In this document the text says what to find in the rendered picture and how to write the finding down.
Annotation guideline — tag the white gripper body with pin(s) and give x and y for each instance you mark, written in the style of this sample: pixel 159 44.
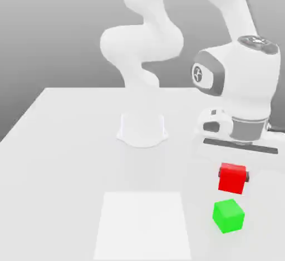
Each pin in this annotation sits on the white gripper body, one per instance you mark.
pixel 240 146

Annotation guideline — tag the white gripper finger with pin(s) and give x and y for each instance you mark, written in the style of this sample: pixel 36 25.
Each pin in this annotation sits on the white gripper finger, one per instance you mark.
pixel 247 176
pixel 219 172

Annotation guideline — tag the small red cube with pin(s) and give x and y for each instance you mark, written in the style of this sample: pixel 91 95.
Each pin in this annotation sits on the small red cube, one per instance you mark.
pixel 231 179

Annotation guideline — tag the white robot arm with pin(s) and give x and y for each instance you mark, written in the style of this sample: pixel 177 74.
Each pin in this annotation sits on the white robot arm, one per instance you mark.
pixel 142 42

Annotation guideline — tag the small green cube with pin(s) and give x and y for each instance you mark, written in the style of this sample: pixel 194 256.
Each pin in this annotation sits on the small green cube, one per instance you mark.
pixel 228 216

